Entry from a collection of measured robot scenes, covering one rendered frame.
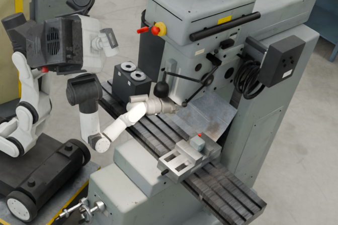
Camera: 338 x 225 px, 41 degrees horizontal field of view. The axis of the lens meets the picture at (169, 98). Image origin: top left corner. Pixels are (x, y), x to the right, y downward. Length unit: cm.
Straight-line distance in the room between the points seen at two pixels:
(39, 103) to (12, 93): 164
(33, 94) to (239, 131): 118
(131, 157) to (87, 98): 58
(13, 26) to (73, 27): 40
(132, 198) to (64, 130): 158
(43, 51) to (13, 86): 205
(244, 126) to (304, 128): 200
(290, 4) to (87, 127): 125
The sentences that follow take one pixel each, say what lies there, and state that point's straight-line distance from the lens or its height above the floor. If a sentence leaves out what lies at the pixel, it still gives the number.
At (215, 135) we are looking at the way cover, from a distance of 272.
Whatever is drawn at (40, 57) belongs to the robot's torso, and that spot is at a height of 154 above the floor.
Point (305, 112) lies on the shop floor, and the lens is 486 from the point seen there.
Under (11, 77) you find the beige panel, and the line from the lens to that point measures 407.
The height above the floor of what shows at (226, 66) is 150.
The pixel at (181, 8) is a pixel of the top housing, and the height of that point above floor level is 189.
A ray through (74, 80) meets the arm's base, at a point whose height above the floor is 146.
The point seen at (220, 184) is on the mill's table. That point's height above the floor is 97.
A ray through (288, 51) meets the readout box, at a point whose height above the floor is 172.
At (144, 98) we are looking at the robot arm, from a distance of 234.
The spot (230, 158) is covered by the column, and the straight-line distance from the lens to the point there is 289.
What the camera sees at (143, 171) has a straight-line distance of 251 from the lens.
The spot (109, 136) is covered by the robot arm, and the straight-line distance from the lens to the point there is 229.
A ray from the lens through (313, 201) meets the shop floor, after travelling 401.
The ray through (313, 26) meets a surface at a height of 23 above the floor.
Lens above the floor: 277
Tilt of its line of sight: 38 degrees down
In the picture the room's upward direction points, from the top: 13 degrees clockwise
